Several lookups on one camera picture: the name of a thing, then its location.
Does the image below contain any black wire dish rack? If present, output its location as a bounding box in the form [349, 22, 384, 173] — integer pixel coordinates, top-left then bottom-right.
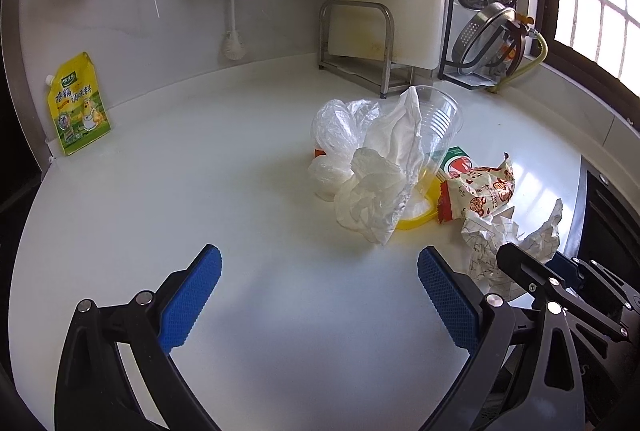
[437, 0, 557, 90]

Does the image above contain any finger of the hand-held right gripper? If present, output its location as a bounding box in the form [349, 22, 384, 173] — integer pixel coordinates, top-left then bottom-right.
[545, 253, 633, 344]
[496, 242, 577, 302]

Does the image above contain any yellow round lid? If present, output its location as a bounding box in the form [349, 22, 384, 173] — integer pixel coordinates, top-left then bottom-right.
[396, 187, 437, 232]

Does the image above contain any blue-handled white bottle brush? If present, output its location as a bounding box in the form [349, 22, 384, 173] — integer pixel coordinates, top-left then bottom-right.
[220, 0, 249, 62]

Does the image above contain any yellow hose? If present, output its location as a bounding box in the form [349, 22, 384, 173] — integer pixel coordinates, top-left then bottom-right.
[489, 31, 550, 94]

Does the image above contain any clear plastic cup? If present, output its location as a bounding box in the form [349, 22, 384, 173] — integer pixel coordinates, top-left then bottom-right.
[412, 86, 466, 184]

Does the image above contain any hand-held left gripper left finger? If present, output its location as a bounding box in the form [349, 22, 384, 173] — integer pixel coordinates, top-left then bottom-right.
[54, 243, 223, 431]

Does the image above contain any red and green carton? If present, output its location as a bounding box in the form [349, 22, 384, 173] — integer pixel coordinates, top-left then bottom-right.
[434, 146, 474, 186]

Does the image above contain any steel pot lid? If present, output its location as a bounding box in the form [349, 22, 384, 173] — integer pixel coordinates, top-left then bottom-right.
[446, 2, 527, 78]

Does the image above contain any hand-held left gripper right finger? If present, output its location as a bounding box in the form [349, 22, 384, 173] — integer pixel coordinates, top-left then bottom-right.
[417, 246, 586, 431]

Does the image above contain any yellow seasoning pouch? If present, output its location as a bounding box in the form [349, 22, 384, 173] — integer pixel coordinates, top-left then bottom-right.
[44, 52, 112, 156]

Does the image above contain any black stove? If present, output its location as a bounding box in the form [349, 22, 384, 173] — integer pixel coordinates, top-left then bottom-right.
[575, 155, 640, 274]

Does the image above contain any metal cutting board stand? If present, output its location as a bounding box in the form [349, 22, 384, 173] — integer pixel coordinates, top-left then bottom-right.
[318, 1, 416, 99]

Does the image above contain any printed paper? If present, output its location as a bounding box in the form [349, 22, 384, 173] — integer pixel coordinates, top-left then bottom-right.
[461, 198, 565, 298]

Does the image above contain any red snack wrapper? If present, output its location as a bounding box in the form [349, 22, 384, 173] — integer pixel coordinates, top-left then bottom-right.
[437, 152, 516, 225]

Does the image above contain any white crumpled tissue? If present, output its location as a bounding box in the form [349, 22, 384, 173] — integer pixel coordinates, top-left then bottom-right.
[334, 86, 427, 246]

